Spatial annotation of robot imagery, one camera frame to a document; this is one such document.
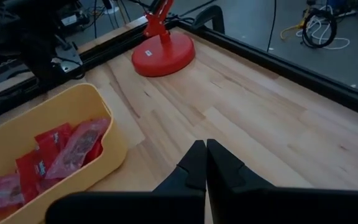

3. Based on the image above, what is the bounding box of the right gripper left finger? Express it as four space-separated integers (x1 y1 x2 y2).
45 139 207 224

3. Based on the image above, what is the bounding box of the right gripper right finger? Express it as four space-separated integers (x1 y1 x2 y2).
206 138 358 224

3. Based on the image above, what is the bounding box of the pink candy pack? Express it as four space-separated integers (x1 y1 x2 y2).
45 117 111 180
0 173 25 213

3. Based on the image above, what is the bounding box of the yellow plastic bin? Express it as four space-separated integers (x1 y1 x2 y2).
0 83 129 224

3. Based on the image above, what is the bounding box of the red desk lamp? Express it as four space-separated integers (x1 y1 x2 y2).
131 0 196 78

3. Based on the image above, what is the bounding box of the black aluminium rig frame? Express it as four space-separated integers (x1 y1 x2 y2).
0 18 358 125

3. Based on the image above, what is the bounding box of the yellow floor cable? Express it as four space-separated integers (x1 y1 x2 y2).
280 7 307 41

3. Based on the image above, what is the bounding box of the black lamp cord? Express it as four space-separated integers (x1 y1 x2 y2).
266 0 278 52

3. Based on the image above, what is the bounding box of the white coiled cable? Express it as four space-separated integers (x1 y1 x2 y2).
295 4 351 50

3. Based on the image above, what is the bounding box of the black cable loop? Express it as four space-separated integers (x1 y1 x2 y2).
301 7 338 49

